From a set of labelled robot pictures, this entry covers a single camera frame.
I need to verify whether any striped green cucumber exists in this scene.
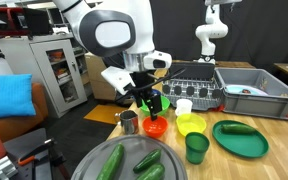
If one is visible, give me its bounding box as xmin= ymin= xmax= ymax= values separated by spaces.
xmin=136 ymin=163 xmax=165 ymax=180

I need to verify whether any orange plastic bowl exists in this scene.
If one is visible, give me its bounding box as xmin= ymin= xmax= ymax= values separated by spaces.
xmin=142 ymin=116 xmax=168 ymax=138

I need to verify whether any cucumber on green plate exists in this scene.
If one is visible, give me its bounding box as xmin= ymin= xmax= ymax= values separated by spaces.
xmin=221 ymin=124 xmax=256 ymax=134

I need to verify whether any orange armchair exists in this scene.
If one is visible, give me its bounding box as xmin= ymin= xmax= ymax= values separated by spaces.
xmin=0 ymin=82 xmax=48 ymax=142

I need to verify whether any light blue plate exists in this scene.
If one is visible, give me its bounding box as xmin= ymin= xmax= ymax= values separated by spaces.
xmin=225 ymin=85 xmax=266 ymax=95

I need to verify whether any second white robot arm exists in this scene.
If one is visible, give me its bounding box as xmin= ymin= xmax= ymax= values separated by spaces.
xmin=195 ymin=0 xmax=242 ymax=64

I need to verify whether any green plastic cup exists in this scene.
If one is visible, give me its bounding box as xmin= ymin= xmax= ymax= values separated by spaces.
xmin=185 ymin=132 xmax=210 ymax=164

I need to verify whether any long green cucumber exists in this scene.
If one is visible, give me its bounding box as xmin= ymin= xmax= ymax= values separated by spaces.
xmin=96 ymin=143 xmax=124 ymax=180

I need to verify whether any green plastic bowl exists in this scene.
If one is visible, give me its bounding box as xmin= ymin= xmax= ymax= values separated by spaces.
xmin=140 ymin=96 xmax=170 ymax=116

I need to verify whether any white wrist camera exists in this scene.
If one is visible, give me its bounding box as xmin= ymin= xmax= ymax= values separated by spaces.
xmin=101 ymin=66 xmax=135 ymax=95

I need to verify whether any small steel pitcher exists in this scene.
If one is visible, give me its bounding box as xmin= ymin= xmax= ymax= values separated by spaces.
xmin=114 ymin=110 xmax=138 ymax=135

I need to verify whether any grey metal cabinet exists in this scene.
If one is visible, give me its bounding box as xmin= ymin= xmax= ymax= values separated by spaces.
xmin=0 ymin=34 xmax=87 ymax=118

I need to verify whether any yellow plastic bowl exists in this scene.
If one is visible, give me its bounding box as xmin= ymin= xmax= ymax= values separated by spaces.
xmin=176 ymin=113 xmax=207 ymax=136

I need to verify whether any grey dish rack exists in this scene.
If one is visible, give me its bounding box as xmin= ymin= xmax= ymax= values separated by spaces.
xmin=162 ymin=62 xmax=222 ymax=111

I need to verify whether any grey plastic bin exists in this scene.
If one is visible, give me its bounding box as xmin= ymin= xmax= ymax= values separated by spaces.
xmin=215 ymin=68 xmax=288 ymax=120

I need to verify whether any clear measuring cup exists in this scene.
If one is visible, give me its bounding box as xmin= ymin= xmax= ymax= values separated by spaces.
xmin=175 ymin=99 xmax=193 ymax=116

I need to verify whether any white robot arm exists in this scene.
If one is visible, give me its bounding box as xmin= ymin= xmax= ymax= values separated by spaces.
xmin=53 ymin=0 xmax=172 ymax=119

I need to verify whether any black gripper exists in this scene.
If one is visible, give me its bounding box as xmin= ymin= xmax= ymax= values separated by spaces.
xmin=131 ymin=71 xmax=162 ymax=121

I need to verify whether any small green cucumber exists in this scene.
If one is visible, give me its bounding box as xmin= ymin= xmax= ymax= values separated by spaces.
xmin=133 ymin=149 xmax=161 ymax=174

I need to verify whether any blue cushion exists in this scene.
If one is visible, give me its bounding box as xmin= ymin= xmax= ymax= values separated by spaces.
xmin=0 ymin=74 xmax=36 ymax=118

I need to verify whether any round grey metal tray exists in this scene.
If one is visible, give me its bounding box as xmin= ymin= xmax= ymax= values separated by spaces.
xmin=71 ymin=135 xmax=188 ymax=180

